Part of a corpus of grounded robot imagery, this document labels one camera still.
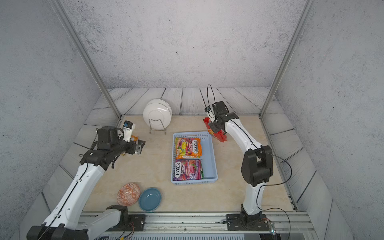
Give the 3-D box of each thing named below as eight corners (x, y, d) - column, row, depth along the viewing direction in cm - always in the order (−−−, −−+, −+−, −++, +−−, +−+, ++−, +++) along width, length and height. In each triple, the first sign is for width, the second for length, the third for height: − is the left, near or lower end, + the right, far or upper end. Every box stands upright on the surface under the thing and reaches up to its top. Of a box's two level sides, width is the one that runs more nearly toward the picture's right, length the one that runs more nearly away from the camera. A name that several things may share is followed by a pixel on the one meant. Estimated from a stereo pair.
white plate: (146, 132, 113) (139, 113, 99) (151, 117, 123) (144, 98, 109) (172, 132, 113) (168, 113, 99) (174, 117, 123) (171, 98, 109)
